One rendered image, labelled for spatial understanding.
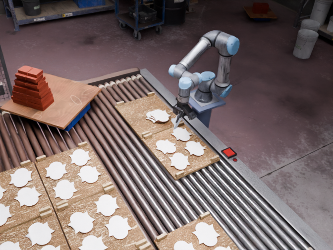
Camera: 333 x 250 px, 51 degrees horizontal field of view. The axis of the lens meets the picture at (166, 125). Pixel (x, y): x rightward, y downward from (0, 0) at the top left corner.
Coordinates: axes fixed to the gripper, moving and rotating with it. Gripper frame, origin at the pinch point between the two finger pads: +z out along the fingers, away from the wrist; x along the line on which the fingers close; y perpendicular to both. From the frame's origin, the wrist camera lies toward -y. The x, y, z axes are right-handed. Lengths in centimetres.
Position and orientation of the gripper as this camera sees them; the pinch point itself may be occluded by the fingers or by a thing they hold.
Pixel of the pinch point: (183, 125)
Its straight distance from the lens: 232.9
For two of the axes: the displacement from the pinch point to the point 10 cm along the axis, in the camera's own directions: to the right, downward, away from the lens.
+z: -0.5, 7.7, 6.4
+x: -7.3, 4.1, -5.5
